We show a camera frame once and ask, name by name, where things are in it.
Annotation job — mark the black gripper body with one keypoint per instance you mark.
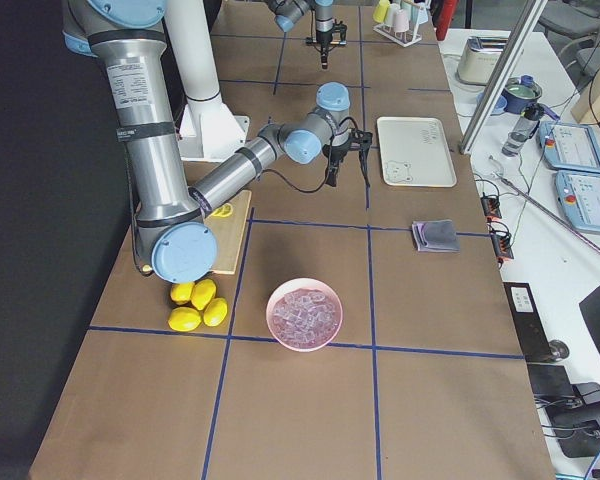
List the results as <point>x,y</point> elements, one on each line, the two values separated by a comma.
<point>335,150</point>
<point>323,37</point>

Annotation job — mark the lemon slices row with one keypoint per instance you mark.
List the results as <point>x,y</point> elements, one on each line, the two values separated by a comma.
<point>224,211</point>

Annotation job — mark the dark blue pot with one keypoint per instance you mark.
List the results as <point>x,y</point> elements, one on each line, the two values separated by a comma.
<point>519,92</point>

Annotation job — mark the clear water bottle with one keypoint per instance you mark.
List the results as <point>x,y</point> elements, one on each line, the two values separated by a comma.
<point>523,130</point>

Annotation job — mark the cream bear serving tray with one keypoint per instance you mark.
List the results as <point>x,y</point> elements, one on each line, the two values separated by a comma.
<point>414,152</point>

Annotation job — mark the pink cup on rack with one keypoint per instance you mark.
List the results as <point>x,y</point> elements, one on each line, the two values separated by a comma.
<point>400,21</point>

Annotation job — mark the silver toaster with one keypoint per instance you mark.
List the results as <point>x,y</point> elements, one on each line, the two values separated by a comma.
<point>479,58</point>

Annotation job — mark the pink bowl of ice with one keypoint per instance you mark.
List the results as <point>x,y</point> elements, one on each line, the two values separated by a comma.
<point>304,314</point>

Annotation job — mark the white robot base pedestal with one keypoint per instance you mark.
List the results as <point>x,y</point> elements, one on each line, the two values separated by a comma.
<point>209,130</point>

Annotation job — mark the grey folded cloth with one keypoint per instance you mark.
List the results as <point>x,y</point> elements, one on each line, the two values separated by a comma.
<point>435,236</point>

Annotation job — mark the yellow cup on rack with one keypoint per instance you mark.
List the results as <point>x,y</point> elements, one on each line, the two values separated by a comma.
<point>380,11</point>

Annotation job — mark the blue teach pendant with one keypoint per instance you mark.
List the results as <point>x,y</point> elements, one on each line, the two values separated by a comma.
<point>568,146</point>
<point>579,197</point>

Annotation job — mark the white cup rack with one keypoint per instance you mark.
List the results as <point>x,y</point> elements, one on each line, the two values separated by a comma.
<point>419,15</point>

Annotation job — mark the yellow lemon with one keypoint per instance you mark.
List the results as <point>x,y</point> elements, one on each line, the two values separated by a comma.
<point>202,293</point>
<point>184,319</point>
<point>215,312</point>
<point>180,293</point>

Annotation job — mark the bamboo cutting board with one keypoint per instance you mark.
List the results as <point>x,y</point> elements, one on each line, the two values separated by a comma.
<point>229,233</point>

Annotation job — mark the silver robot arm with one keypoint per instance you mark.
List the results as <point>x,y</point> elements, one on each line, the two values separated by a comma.
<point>172,196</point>
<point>287,13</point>

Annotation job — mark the aluminium frame post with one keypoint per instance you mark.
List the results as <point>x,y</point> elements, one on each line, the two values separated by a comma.
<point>502,71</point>

